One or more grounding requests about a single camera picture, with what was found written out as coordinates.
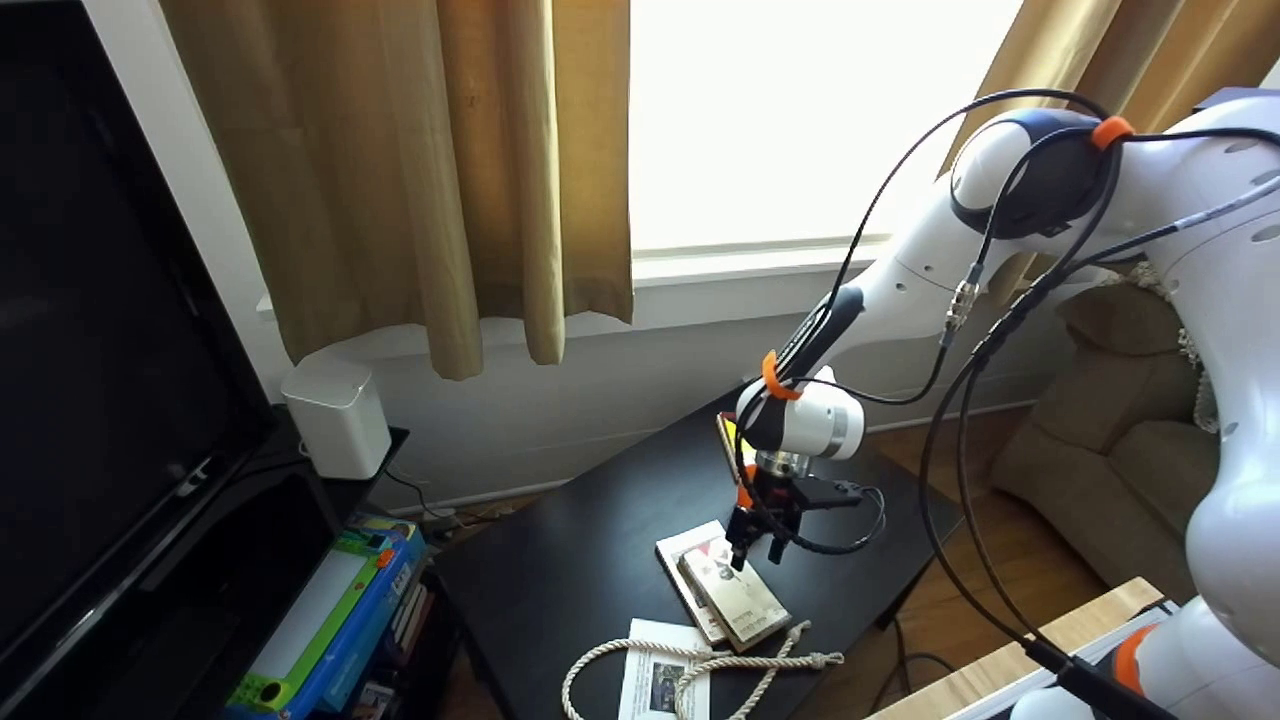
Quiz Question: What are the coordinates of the white box device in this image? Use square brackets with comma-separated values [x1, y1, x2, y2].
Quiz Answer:
[276, 355, 402, 482]

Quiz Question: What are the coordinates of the white braided rope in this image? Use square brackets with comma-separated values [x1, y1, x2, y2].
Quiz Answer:
[557, 611, 847, 720]

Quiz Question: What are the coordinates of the black TV stand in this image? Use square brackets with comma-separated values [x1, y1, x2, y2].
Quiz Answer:
[0, 402, 465, 720]

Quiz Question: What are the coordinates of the wide beige curtain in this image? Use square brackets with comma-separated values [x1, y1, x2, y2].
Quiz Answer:
[156, 0, 638, 384]

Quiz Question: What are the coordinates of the yellow cover book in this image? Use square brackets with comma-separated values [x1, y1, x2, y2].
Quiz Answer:
[711, 411, 747, 472]

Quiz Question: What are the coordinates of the blue game box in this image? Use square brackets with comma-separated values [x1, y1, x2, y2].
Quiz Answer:
[284, 516, 432, 720]

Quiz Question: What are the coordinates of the olive green armchair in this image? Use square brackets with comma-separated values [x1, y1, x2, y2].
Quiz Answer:
[992, 270, 1224, 604]

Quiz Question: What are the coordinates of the wooden robot mounting platform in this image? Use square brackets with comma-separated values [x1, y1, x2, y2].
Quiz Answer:
[874, 572, 1178, 720]

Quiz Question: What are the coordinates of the bright white framed window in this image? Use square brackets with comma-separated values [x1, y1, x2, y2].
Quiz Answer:
[626, 0, 1034, 292]

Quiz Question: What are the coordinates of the narrow beige curtain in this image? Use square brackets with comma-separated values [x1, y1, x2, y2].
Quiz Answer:
[945, 0, 1280, 310]

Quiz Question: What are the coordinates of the black flat television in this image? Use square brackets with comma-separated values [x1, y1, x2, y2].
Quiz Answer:
[0, 0, 290, 675]

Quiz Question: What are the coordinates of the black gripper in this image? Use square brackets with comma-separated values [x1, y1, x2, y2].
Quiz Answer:
[730, 456, 863, 577]

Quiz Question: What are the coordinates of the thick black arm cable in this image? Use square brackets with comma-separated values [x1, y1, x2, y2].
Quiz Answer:
[915, 110, 1280, 720]

